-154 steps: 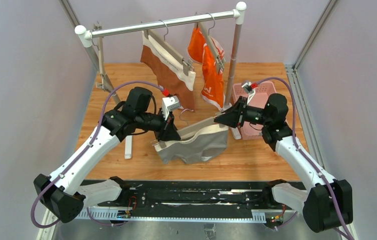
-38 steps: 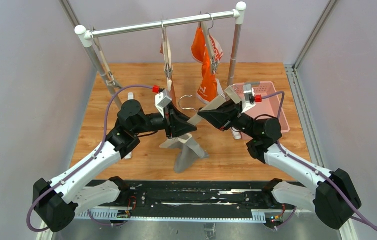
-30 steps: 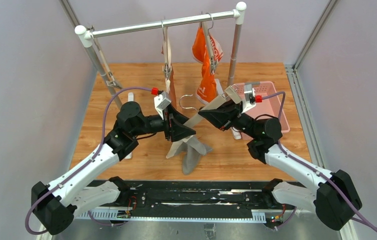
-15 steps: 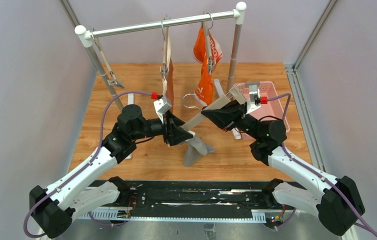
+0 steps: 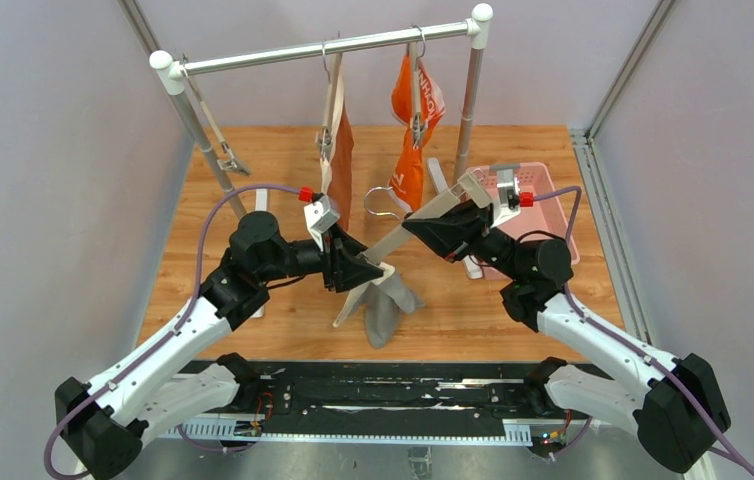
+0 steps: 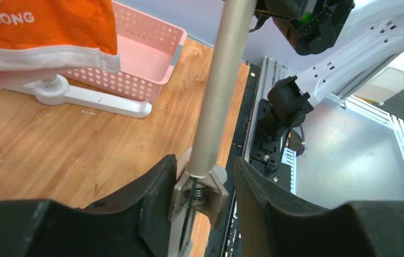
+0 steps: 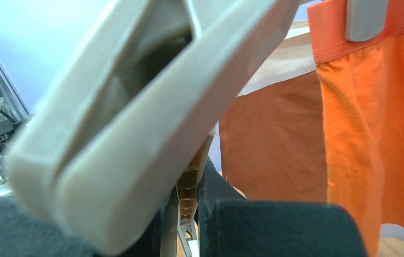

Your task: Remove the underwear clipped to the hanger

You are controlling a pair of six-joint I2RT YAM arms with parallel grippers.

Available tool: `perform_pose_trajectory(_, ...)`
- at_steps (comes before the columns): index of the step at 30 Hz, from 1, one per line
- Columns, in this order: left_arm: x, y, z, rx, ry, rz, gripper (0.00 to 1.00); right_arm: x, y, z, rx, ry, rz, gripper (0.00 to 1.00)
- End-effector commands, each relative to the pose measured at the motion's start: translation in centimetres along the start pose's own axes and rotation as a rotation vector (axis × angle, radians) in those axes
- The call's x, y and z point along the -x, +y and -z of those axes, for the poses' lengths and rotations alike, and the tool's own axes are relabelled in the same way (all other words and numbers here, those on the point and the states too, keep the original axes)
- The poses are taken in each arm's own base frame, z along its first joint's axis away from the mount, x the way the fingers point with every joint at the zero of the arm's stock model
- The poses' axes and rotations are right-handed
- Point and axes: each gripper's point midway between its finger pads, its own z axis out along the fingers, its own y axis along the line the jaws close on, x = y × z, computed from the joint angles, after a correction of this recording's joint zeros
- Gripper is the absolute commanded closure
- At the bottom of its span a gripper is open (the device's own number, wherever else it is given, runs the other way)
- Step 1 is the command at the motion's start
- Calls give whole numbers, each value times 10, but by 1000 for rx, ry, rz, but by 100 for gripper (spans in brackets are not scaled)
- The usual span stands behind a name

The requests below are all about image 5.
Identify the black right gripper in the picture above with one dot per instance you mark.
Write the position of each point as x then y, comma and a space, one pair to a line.
476, 225

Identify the empty beige clip hanger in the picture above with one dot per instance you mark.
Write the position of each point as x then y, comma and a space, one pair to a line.
228, 161

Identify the beige hanger of orange underwear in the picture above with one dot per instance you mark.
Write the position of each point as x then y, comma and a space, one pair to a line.
416, 123

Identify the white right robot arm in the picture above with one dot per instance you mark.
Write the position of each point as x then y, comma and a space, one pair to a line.
673, 405

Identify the metal clothes rack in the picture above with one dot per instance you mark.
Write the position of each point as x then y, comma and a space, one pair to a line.
173, 75

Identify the orange underwear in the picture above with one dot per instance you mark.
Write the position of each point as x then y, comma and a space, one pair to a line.
407, 180

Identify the grey underwear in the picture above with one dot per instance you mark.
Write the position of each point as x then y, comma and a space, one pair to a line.
384, 300

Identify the pink plastic basket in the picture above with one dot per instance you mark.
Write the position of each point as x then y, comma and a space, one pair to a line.
546, 214

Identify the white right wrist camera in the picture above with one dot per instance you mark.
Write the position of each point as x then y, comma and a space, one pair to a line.
506, 205

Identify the beige hanger of grey underwear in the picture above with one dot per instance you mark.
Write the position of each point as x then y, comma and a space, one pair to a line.
467, 187

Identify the beige hanger of brown underwear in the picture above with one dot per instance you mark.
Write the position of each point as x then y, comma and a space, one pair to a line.
332, 66

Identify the brown underwear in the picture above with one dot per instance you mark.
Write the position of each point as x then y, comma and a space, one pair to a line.
336, 169

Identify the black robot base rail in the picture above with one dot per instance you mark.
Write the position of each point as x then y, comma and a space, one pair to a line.
477, 404

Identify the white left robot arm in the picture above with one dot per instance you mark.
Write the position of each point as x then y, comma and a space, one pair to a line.
107, 420

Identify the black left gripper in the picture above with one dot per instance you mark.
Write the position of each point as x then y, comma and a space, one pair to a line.
335, 262

